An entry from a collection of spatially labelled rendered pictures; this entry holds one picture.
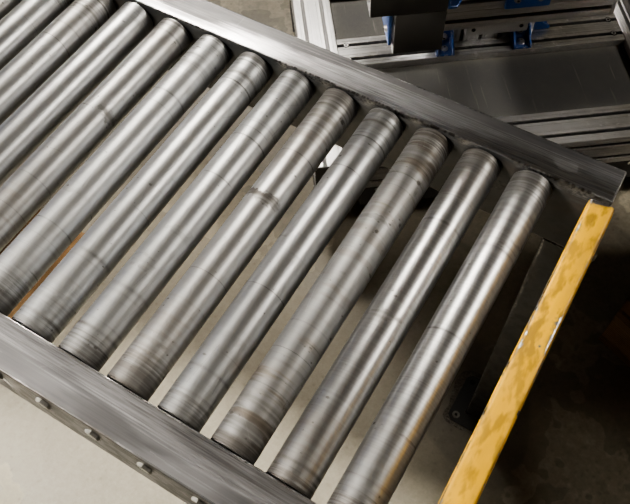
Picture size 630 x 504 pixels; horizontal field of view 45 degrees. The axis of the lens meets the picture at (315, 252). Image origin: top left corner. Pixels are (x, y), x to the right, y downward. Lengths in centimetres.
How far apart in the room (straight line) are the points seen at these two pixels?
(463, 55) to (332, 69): 88
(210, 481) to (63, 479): 93
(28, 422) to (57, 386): 90
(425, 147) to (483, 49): 96
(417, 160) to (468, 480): 38
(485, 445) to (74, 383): 40
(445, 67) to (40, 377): 128
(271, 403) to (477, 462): 20
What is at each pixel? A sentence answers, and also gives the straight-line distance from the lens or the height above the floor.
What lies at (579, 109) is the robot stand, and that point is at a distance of 179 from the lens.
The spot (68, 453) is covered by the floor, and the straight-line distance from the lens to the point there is 166.
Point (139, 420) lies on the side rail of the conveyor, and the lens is 77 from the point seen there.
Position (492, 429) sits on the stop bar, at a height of 82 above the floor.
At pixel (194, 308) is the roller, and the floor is 79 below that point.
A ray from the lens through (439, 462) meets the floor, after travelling 158.
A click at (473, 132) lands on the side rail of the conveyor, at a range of 94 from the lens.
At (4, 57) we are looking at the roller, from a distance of 113.
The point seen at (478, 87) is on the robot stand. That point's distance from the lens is 181.
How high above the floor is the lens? 151
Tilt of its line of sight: 59 degrees down
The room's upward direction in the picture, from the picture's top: 3 degrees counter-clockwise
